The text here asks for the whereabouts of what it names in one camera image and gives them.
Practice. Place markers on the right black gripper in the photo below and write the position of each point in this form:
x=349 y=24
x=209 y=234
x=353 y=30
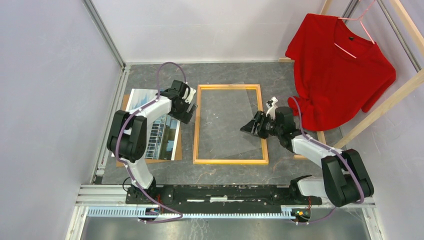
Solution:
x=251 y=127

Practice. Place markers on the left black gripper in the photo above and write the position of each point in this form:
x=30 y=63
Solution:
x=184 y=117

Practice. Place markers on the yellow wooden picture frame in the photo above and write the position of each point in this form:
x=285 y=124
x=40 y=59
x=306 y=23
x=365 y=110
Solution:
x=222 y=110

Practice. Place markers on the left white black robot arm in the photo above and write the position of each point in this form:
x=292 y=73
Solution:
x=130 y=130

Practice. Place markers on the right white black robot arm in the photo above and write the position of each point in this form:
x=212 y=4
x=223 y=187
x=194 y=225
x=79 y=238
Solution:
x=344 y=179

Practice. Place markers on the building photo print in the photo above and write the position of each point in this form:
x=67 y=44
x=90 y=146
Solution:
x=164 y=131

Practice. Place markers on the brown cardboard backing board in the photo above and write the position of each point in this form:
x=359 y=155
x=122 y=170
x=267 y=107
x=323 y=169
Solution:
x=178 y=150

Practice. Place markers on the red t-shirt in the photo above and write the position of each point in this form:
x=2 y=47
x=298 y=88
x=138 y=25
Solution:
x=336 y=73

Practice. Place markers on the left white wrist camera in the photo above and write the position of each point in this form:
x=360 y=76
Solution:
x=189 y=95

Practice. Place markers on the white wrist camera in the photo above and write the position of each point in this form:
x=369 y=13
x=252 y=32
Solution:
x=271 y=108
x=189 y=95

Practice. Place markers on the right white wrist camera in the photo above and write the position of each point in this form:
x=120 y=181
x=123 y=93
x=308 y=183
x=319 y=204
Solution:
x=271 y=108

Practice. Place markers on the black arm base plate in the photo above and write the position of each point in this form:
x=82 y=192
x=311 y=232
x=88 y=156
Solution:
x=219 y=199

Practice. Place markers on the aluminium rail frame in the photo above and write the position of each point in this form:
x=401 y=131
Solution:
x=109 y=201

